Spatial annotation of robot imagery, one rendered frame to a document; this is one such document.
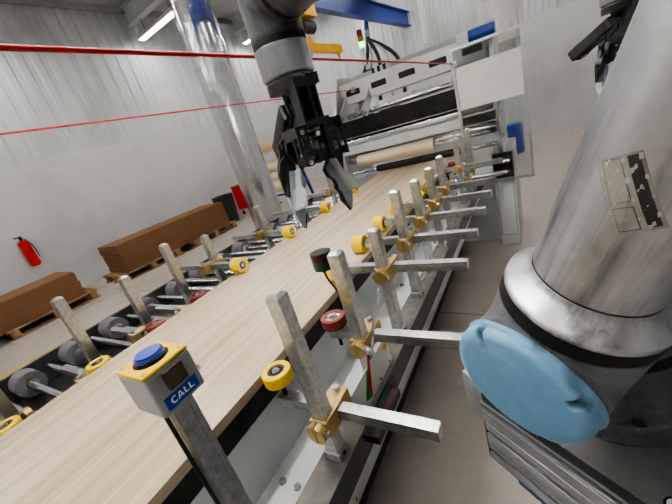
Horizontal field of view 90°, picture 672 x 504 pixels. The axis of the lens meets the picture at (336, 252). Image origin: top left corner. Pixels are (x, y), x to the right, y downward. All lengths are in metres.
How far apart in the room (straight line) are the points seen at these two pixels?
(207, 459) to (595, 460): 0.51
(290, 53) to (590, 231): 0.40
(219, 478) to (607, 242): 0.60
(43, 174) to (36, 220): 0.84
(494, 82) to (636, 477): 2.95
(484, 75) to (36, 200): 7.27
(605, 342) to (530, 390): 0.07
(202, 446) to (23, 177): 7.59
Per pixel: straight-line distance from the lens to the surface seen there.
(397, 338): 1.00
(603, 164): 0.24
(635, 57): 0.24
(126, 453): 1.02
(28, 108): 8.37
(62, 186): 8.14
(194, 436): 0.61
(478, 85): 3.23
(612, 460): 0.51
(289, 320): 0.72
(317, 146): 0.49
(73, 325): 1.66
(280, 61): 0.50
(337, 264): 0.88
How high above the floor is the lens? 1.44
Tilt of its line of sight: 20 degrees down
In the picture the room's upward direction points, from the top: 17 degrees counter-clockwise
